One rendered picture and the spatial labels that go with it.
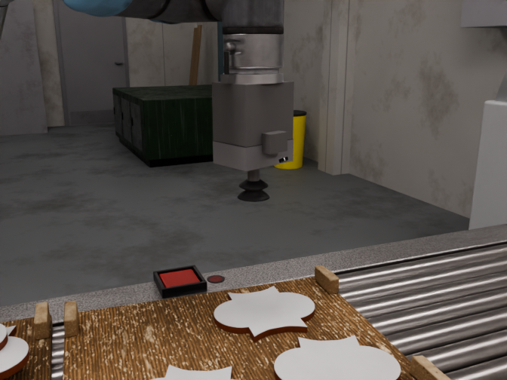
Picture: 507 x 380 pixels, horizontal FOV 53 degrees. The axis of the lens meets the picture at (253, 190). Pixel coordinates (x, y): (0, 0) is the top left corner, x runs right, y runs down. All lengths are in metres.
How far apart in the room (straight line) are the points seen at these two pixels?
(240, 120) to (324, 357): 0.31
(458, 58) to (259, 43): 3.82
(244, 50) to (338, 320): 0.40
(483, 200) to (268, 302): 2.42
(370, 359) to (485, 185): 2.47
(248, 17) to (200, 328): 0.41
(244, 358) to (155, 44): 9.02
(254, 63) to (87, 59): 8.71
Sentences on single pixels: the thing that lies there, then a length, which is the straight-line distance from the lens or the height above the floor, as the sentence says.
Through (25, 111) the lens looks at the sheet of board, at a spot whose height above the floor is 0.35.
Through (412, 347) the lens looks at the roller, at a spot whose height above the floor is 0.91.
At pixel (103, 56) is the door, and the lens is 9.33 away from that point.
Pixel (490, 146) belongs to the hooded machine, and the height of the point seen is 0.79.
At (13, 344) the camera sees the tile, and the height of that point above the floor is 0.98.
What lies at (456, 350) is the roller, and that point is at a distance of 0.77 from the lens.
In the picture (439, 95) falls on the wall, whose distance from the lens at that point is 4.51.
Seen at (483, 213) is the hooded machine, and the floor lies 0.42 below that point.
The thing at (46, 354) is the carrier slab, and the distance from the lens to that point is 0.73.
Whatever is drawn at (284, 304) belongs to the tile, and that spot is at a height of 0.95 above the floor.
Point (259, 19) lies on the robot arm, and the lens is 0.62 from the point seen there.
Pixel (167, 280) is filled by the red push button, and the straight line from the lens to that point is 0.89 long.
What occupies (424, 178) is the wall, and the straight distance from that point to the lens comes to 4.69.
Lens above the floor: 1.31
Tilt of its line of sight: 16 degrees down
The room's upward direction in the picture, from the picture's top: straight up
